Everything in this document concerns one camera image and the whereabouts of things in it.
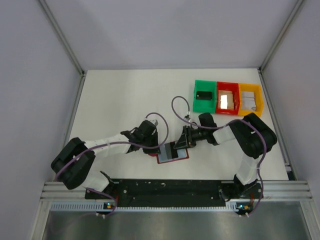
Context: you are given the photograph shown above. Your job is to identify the red storage bin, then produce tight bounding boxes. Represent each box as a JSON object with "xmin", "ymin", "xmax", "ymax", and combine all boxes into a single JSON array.
[{"xmin": 215, "ymin": 81, "xmax": 240, "ymax": 116}]

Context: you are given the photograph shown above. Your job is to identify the green storage bin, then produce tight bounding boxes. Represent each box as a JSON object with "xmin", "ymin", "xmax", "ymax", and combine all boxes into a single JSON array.
[{"xmin": 192, "ymin": 79, "xmax": 217, "ymax": 114}]

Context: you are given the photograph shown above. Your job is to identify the aluminium frame rail right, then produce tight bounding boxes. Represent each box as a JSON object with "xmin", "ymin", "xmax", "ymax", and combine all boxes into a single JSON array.
[{"xmin": 260, "ymin": 0, "xmax": 320, "ymax": 240}]

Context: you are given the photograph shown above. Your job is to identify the white cards in yellow bin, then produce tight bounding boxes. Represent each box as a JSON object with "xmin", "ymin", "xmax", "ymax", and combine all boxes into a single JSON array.
[{"xmin": 241, "ymin": 91, "xmax": 257, "ymax": 111}]

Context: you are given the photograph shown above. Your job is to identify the yellow storage bin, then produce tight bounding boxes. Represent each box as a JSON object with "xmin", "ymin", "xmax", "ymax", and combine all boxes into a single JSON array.
[{"xmin": 238, "ymin": 83, "xmax": 264, "ymax": 117}]

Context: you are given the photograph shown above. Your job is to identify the front aluminium rail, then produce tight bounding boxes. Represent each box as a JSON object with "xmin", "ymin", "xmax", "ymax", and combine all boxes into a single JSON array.
[{"xmin": 40, "ymin": 180, "xmax": 313, "ymax": 202}]

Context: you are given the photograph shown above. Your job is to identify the white cable duct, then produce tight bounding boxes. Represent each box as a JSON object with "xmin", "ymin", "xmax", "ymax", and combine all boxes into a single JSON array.
[{"xmin": 50, "ymin": 201, "xmax": 249, "ymax": 213}]

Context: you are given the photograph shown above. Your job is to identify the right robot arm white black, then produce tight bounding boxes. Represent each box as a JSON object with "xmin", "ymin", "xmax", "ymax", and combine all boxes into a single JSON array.
[{"xmin": 173, "ymin": 112, "xmax": 278, "ymax": 197}]

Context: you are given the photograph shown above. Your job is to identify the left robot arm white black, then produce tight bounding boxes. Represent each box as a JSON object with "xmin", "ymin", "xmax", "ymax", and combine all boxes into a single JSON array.
[{"xmin": 51, "ymin": 119, "xmax": 160, "ymax": 192}]

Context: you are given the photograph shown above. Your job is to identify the aluminium frame rail left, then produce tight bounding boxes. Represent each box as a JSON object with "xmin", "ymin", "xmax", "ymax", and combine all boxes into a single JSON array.
[{"xmin": 29, "ymin": 0, "xmax": 86, "ymax": 240}]

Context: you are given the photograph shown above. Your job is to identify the black card in green bin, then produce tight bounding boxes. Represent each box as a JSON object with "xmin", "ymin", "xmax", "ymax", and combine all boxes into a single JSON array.
[{"xmin": 196, "ymin": 91, "xmax": 213, "ymax": 101}]

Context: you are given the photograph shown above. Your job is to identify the red leather card holder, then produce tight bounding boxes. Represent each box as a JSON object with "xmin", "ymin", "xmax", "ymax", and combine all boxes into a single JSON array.
[{"xmin": 149, "ymin": 147, "xmax": 189, "ymax": 164}]

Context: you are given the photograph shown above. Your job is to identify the gold card in red bin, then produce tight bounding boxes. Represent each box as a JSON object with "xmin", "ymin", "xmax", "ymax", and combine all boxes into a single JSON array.
[{"xmin": 218, "ymin": 90, "xmax": 235, "ymax": 110}]

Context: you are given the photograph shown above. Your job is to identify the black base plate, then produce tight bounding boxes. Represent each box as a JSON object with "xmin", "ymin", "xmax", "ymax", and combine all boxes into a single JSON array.
[{"xmin": 84, "ymin": 178, "xmax": 264, "ymax": 208}]

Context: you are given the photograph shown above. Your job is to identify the aluminium frame rail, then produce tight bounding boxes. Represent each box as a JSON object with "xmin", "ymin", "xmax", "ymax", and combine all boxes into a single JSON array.
[
  {"xmin": 29, "ymin": 0, "xmax": 86, "ymax": 240},
  {"xmin": 260, "ymin": 0, "xmax": 320, "ymax": 240}
]

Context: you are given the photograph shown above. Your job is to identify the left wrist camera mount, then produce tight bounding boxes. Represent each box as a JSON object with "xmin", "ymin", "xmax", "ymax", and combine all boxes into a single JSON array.
[{"xmin": 150, "ymin": 119, "xmax": 159, "ymax": 127}]

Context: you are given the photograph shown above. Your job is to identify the grey credit card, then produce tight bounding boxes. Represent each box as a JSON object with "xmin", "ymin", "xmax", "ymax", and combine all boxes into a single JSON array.
[{"xmin": 164, "ymin": 141, "xmax": 179, "ymax": 160}]

